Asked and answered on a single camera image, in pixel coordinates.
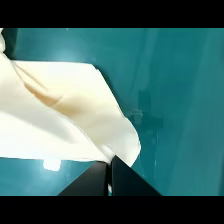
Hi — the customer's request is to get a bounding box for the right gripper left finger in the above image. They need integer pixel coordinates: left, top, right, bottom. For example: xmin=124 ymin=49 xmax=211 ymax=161
xmin=57 ymin=161 xmax=112 ymax=197

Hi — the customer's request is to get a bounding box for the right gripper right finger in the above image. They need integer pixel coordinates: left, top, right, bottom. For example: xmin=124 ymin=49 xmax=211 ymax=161
xmin=111 ymin=155 xmax=163 ymax=197

